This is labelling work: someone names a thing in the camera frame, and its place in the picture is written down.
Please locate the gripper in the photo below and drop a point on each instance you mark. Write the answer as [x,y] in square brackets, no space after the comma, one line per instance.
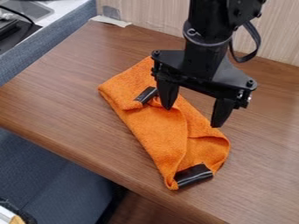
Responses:
[202,68]

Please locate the orange cloth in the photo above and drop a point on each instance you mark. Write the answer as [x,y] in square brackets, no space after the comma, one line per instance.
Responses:
[167,131]

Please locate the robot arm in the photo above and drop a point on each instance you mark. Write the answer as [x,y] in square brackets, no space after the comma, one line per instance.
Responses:
[210,17]

